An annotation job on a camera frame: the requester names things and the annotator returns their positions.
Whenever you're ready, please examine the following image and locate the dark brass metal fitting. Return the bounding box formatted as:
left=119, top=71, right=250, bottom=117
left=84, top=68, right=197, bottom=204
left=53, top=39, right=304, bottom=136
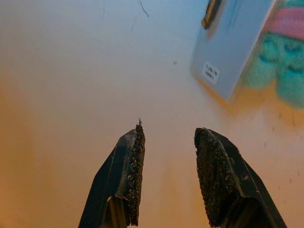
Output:
left=201, top=0, right=222, bottom=30

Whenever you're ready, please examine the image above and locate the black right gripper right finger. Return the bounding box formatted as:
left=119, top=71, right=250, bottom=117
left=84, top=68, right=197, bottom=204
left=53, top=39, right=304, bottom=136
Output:
left=194, top=127, right=287, bottom=228

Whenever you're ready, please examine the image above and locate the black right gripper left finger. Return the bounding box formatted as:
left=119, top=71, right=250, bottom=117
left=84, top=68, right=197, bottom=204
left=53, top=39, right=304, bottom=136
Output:
left=78, top=117, right=146, bottom=228

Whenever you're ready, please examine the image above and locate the white box with label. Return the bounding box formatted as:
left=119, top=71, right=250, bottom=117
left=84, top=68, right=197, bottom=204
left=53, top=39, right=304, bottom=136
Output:
left=190, top=0, right=277, bottom=101

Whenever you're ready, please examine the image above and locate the teal and pink knitted item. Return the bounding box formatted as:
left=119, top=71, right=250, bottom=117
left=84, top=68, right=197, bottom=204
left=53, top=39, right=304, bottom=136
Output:
left=230, top=0, right=304, bottom=109

